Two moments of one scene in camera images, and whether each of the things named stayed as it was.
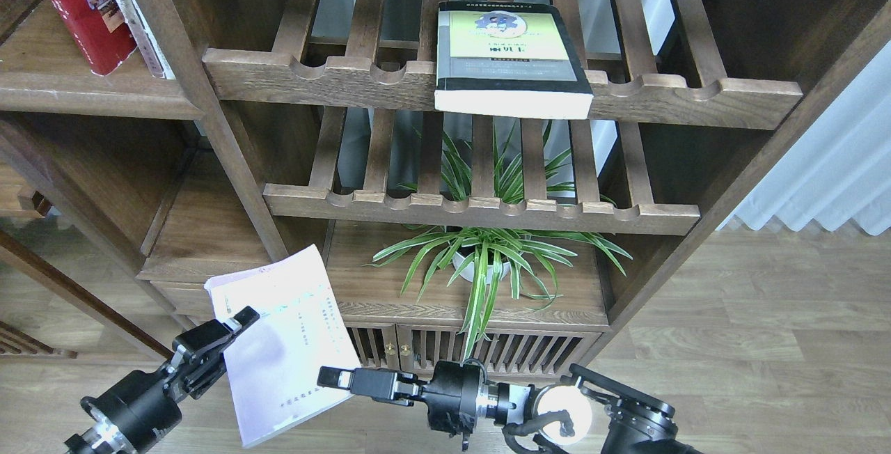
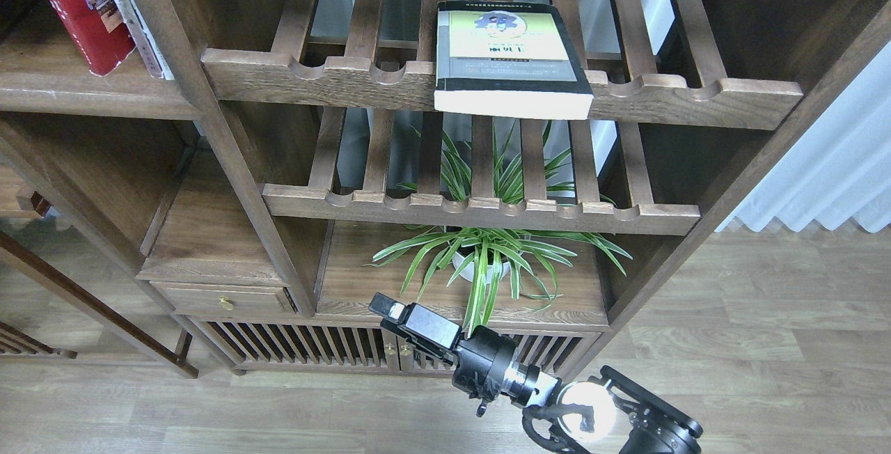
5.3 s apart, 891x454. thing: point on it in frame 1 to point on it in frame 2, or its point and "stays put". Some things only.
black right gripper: [450, 396] to [484, 356]
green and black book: [507, 59] stays put
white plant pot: [469, 273] stays put
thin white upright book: [153, 56] stays put
